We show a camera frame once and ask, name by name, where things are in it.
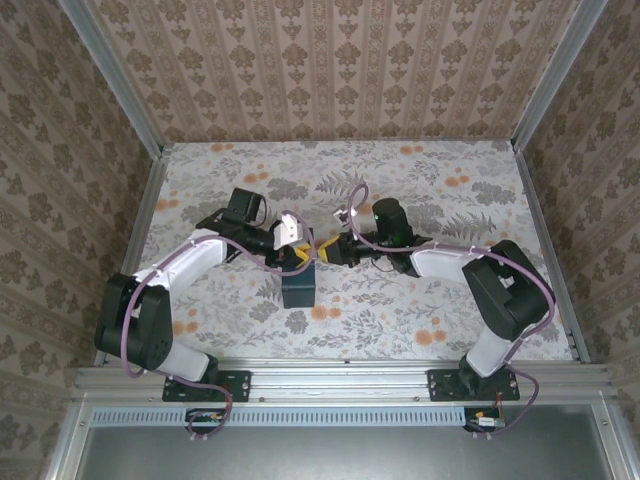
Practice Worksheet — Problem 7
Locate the aluminium frame post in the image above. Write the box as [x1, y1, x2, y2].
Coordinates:
[57, 0, 169, 157]
[510, 0, 611, 151]

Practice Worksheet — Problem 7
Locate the grey slotted cable duct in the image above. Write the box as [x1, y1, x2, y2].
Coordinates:
[91, 405, 469, 428]

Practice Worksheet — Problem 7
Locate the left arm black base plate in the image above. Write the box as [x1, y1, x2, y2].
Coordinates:
[162, 369, 251, 403]

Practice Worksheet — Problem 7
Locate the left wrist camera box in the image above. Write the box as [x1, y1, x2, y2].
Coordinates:
[272, 212, 304, 250]

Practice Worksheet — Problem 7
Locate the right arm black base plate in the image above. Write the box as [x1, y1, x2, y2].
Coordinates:
[427, 368, 521, 403]

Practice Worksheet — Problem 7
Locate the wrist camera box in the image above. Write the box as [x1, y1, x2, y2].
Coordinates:
[272, 212, 304, 250]
[332, 203, 359, 227]

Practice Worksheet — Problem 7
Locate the aluminium mounting rail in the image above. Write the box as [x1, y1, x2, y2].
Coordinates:
[74, 358, 615, 404]

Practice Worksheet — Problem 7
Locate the starry night tin box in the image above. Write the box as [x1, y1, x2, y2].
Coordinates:
[280, 227, 318, 310]

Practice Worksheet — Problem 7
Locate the small connector board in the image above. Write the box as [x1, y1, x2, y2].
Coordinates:
[185, 407, 227, 435]
[464, 405, 507, 434]

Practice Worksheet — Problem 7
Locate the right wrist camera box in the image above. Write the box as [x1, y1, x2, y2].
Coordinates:
[332, 203, 359, 227]

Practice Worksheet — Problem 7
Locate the grey metal sheet panel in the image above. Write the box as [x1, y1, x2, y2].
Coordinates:
[79, 424, 611, 480]

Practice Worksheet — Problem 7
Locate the aluminium table side rail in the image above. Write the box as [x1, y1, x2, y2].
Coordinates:
[94, 144, 171, 366]
[514, 149, 592, 364]

